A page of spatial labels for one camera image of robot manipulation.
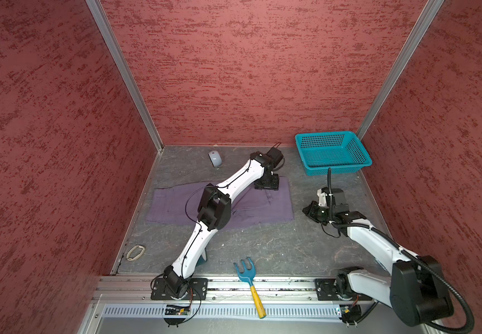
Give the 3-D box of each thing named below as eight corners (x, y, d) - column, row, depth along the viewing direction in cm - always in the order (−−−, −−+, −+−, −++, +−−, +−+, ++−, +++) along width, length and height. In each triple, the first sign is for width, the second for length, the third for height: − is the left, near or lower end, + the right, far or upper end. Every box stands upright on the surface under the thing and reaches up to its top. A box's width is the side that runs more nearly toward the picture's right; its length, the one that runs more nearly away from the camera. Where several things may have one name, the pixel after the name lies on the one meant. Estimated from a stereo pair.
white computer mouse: (214, 170, 112) (212, 160, 105) (210, 162, 115) (208, 151, 109) (222, 167, 113) (221, 157, 106) (218, 159, 117) (216, 149, 110)
